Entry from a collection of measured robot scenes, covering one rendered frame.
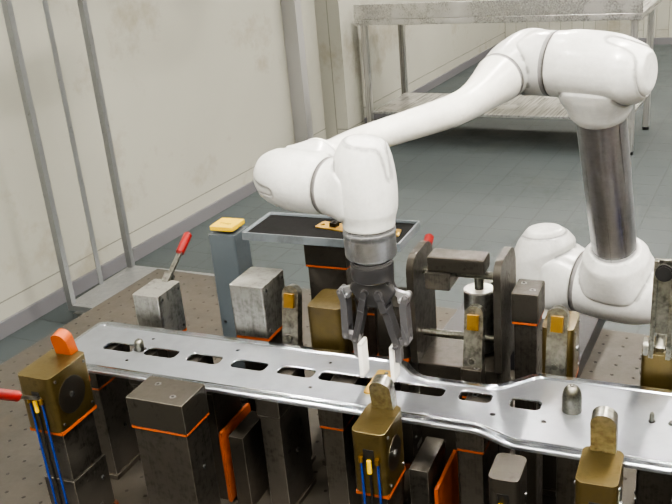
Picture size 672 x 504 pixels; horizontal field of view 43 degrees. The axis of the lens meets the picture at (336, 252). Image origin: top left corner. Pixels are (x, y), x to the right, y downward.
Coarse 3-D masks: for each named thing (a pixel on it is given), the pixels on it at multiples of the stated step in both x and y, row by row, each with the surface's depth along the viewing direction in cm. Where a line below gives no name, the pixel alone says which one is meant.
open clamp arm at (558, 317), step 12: (552, 312) 156; (564, 312) 155; (552, 324) 156; (564, 324) 155; (552, 336) 157; (564, 336) 156; (552, 348) 157; (564, 348) 156; (552, 360) 157; (564, 360) 156; (552, 372) 158; (564, 372) 157
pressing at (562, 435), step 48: (96, 336) 185; (144, 336) 184; (192, 336) 181; (240, 384) 161; (288, 384) 160; (336, 384) 158; (432, 384) 156; (480, 384) 153; (528, 384) 153; (576, 384) 151; (624, 384) 150; (480, 432) 141; (528, 432) 139; (576, 432) 138; (624, 432) 137
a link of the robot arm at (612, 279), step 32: (576, 32) 167; (608, 32) 165; (544, 64) 168; (576, 64) 164; (608, 64) 161; (640, 64) 160; (576, 96) 167; (608, 96) 164; (640, 96) 163; (576, 128) 178; (608, 128) 172; (608, 160) 177; (608, 192) 183; (608, 224) 189; (608, 256) 195; (640, 256) 196; (576, 288) 206; (608, 288) 198; (640, 288) 196; (608, 320) 207; (640, 320) 200
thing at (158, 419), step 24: (144, 384) 158; (168, 384) 158; (192, 384) 157; (144, 408) 154; (168, 408) 151; (192, 408) 153; (144, 432) 157; (168, 432) 154; (192, 432) 155; (144, 456) 159; (168, 456) 157; (192, 456) 155; (168, 480) 159; (192, 480) 156; (216, 480) 164
